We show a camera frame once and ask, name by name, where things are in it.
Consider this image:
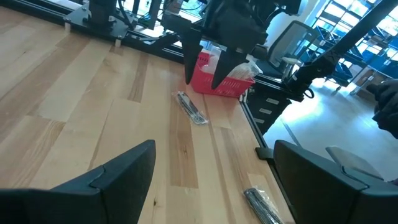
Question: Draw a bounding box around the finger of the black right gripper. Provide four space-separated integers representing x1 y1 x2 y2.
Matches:
180 29 203 86
210 48 250 90

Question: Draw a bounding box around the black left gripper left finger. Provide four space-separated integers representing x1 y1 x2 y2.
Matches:
0 139 157 224

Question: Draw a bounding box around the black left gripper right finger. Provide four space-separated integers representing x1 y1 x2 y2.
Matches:
272 139 398 224

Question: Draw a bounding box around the cotton swabs plastic bag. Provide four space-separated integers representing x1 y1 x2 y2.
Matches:
226 60 264 80

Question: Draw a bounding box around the packaged black comb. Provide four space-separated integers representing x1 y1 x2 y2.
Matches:
243 186 285 224

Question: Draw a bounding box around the silver nail clipper packet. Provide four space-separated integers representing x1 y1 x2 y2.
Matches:
172 91 209 126

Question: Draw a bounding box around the white cotton plastic bag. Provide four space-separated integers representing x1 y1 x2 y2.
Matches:
201 46 226 75

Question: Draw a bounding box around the large red plastic basket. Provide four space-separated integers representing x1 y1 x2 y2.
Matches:
189 51 256 99

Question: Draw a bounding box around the black drawer cabinet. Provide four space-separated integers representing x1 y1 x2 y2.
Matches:
247 86 292 134

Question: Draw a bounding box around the grey mesh office chair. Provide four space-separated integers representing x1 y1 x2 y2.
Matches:
269 20 321 82

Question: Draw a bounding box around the person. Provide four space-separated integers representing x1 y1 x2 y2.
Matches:
365 79 398 139

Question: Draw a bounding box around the blue bin storage shelf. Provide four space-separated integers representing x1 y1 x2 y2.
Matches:
310 0 398 88

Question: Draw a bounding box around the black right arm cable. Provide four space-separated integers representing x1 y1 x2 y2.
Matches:
116 0 137 30

